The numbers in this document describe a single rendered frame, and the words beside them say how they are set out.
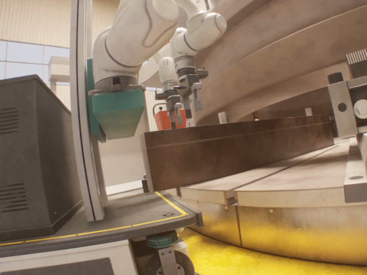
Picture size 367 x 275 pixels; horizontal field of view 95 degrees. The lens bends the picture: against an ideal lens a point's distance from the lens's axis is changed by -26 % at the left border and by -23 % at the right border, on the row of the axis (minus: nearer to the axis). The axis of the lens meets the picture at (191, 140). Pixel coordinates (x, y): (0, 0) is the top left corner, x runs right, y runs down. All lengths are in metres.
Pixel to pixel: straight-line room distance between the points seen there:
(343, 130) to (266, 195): 0.41
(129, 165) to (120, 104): 3.93
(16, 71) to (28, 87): 15.21
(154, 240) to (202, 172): 0.84
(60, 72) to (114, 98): 3.71
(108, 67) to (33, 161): 0.38
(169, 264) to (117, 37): 0.71
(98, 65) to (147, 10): 0.27
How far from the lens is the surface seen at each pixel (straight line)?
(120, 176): 4.44
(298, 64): 1.39
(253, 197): 0.94
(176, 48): 0.93
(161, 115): 1.41
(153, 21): 0.56
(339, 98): 0.94
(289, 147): 2.06
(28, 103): 0.78
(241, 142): 1.66
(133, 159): 4.62
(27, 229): 0.78
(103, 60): 0.71
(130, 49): 0.61
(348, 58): 1.18
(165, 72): 1.18
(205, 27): 0.83
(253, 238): 1.05
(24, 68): 16.12
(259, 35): 1.77
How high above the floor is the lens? 0.50
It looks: 4 degrees up
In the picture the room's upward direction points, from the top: 10 degrees counter-clockwise
